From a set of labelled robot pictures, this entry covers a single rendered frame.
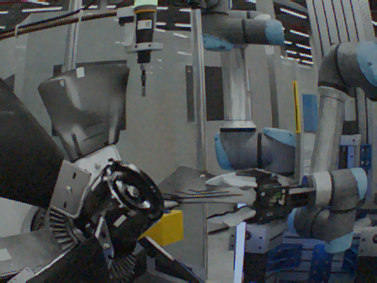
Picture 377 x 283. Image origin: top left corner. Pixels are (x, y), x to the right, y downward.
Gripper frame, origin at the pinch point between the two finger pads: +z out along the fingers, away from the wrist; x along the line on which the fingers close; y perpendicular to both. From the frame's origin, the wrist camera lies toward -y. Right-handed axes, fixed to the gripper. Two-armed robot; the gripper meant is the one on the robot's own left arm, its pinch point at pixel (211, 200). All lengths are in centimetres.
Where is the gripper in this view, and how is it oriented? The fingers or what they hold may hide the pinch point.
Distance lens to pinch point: 93.3
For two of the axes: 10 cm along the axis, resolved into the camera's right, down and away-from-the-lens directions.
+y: 0.5, 1.8, -9.8
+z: -10.0, 0.5, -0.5
